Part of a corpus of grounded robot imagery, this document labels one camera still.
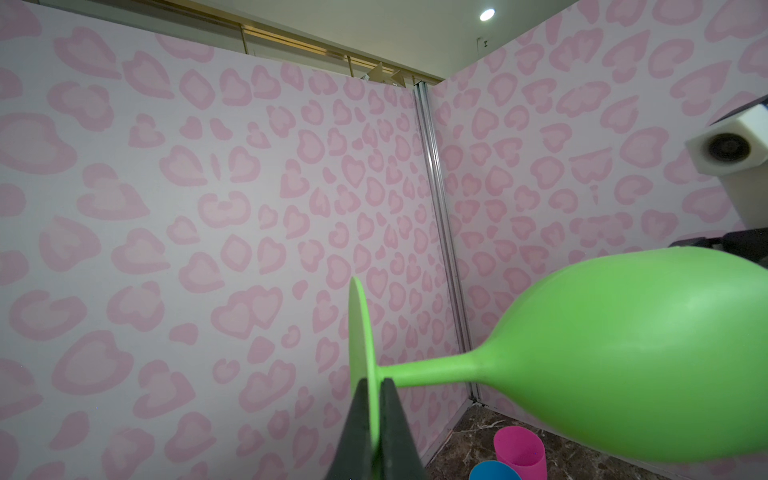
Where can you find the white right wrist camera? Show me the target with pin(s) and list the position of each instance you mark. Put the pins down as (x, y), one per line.
(733, 149)

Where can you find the blue wine glass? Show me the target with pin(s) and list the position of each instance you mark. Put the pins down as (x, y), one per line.
(493, 470)

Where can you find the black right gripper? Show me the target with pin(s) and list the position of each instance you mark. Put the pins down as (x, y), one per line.
(749, 244)

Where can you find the green wine glass front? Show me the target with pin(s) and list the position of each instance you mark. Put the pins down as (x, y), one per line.
(658, 356)

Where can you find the magenta wine glass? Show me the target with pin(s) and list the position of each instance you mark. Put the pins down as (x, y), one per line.
(523, 451)

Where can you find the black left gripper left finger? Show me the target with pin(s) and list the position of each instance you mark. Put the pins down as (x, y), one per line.
(354, 454)

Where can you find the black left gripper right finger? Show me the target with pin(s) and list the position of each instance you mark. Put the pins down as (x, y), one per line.
(399, 458)

